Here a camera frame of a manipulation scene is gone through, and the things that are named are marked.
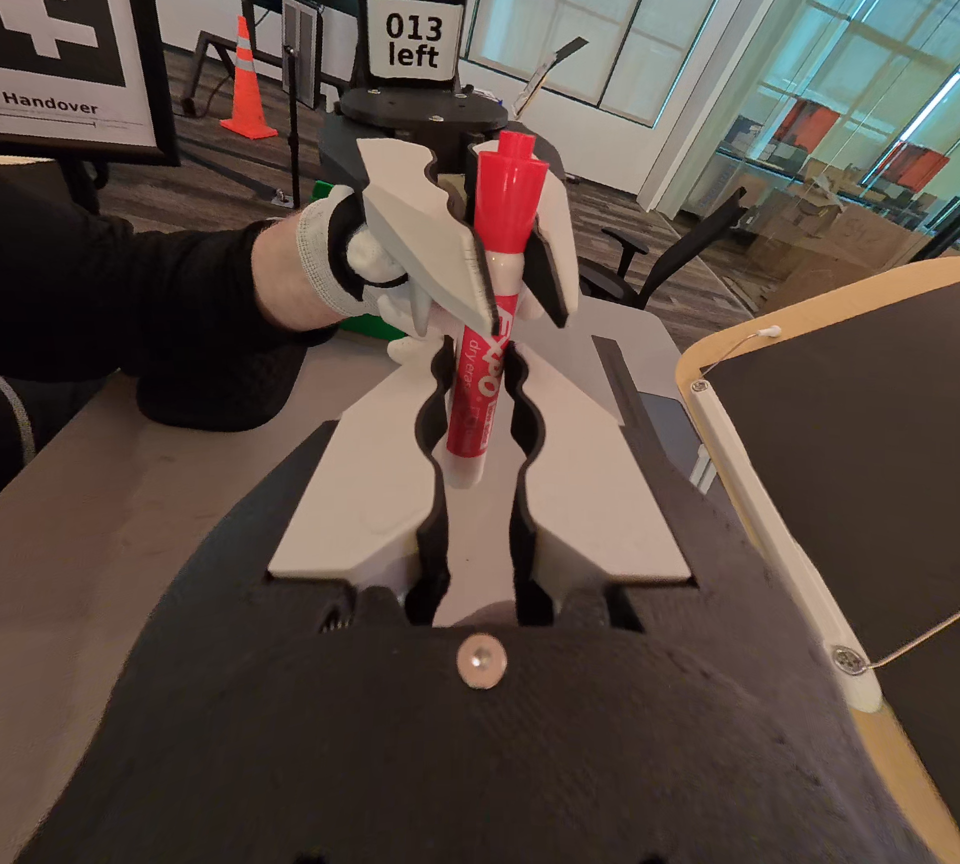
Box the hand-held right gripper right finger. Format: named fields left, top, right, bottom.
left=506, top=342, right=693, bottom=629

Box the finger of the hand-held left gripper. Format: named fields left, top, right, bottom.
left=468, top=141, right=580, bottom=331
left=354, top=138, right=502, bottom=333

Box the cardboard box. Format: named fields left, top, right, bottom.
left=742, top=159, right=940, bottom=310

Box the person's left forearm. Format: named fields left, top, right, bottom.
left=0, top=170, right=335, bottom=385

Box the dark panel stand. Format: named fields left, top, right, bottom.
left=281, top=0, right=325, bottom=205

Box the green plastic bin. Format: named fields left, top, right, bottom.
left=311, top=180, right=406, bottom=342

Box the orange traffic cone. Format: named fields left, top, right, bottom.
left=219, top=16, right=279, bottom=140

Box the person's left hand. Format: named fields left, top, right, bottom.
left=296, top=185, right=460, bottom=366

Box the red panel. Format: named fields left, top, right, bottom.
left=793, top=100, right=843, bottom=150
left=891, top=142, right=951, bottom=192

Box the black framed marker poster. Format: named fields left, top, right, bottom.
left=0, top=0, right=183, bottom=168

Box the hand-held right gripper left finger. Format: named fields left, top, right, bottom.
left=267, top=339, right=453, bottom=629

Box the red dry erase marker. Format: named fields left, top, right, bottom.
left=446, top=129, right=552, bottom=490

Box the black office chair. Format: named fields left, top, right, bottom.
left=581, top=189, right=749, bottom=312

